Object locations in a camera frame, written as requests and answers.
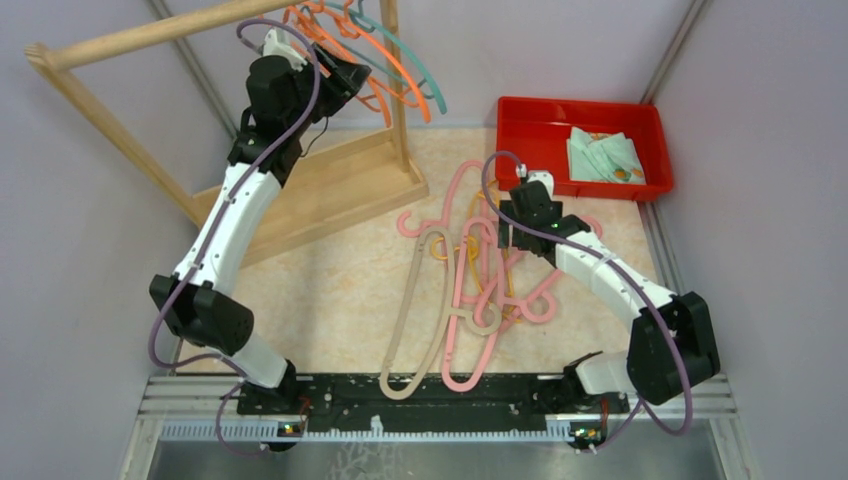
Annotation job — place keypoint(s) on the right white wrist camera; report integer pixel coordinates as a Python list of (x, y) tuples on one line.
[(542, 176)]

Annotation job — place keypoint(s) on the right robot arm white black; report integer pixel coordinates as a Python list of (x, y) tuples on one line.
[(671, 345)]

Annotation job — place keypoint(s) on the folded mint cloth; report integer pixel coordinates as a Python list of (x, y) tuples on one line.
[(603, 158)]

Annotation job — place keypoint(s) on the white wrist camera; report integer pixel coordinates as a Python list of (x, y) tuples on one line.
[(277, 42), (542, 176)]

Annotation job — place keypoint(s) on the yellow thin hanger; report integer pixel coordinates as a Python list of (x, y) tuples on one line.
[(477, 269)]

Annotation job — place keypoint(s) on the red plastic bin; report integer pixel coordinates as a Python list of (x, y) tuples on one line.
[(537, 129)]

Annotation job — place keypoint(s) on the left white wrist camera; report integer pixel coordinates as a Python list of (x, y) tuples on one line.
[(277, 42)]

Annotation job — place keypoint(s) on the teal plastic hanger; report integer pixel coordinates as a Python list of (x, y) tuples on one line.
[(411, 60)]

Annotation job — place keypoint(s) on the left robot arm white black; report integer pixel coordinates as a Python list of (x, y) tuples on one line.
[(195, 301)]

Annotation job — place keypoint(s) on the pink plastic hanger front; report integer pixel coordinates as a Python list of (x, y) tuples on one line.
[(483, 313)]

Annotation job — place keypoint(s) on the orange plastic hanger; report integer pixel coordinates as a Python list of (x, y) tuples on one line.
[(303, 18), (391, 66)]

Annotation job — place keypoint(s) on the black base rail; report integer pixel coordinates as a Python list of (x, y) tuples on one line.
[(499, 402)]

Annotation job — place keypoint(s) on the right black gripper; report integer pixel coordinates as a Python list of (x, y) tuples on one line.
[(507, 209)]

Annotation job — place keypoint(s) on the wooden hanger rack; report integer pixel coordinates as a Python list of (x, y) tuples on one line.
[(329, 190)]

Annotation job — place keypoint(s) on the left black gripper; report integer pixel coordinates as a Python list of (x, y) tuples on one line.
[(342, 81)]

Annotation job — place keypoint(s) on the beige plastic hanger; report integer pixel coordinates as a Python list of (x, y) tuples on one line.
[(441, 314)]

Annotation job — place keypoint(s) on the pink plastic hanger back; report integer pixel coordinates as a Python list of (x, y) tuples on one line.
[(444, 219)]

